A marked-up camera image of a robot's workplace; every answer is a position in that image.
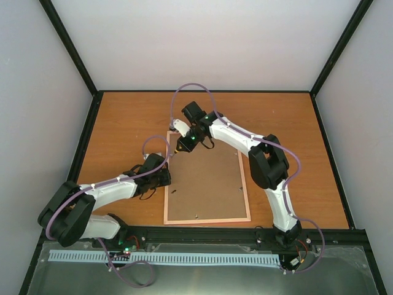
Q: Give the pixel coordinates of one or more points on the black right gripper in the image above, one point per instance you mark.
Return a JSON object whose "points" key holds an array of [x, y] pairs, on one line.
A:
{"points": [[185, 146]]}

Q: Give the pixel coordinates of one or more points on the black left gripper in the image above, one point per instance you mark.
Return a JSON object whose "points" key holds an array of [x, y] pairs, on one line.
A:
{"points": [[167, 180]]}

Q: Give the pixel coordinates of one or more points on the yellow handled screwdriver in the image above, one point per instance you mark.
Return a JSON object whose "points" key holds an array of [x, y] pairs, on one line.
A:
{"points": [[175, 152]]}

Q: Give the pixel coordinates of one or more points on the pink picture frame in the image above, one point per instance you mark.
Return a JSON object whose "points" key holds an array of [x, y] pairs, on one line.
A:
{"points": [[208, 186]]}

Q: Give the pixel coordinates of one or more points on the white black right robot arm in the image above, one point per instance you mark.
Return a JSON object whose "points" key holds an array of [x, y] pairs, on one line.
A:
{"points": [[267, 161]]}

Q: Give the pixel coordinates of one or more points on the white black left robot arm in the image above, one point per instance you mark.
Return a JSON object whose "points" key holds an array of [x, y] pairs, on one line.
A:
{"points": [[68, 217]]}

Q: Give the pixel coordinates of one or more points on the left controller board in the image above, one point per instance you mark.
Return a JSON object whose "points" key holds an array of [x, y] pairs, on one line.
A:
{"points": [[130, 245]]}

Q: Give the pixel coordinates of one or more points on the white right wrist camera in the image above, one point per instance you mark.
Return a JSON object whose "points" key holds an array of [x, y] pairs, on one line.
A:
{"points": [[180, 127]]}

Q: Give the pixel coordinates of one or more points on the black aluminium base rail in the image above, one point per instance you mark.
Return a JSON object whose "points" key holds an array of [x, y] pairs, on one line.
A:
{"points": [[255, 238]]}

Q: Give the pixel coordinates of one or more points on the light blue cable duct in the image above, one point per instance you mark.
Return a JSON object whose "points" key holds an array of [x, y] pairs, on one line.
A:
{"points": [[168, 259]]}

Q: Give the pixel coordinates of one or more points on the right connector with wires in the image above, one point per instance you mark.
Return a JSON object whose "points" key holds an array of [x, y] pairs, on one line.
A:
{"points": [[303, 247]]}

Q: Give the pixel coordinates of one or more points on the metal base plate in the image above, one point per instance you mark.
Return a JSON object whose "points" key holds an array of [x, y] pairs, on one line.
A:
{"points": [[338, 270]]}

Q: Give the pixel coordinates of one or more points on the black enclosure post left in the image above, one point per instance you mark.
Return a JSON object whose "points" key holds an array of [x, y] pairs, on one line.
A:
{"points": [[67, 42]]}

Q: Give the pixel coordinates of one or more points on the black enclosure post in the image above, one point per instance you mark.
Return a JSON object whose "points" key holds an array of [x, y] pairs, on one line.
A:
{"points": [[67, 42], [344, 39]]}

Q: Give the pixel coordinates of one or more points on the black enclosure post right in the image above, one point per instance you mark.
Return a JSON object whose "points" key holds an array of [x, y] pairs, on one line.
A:
{"points": [[344, 39]]}

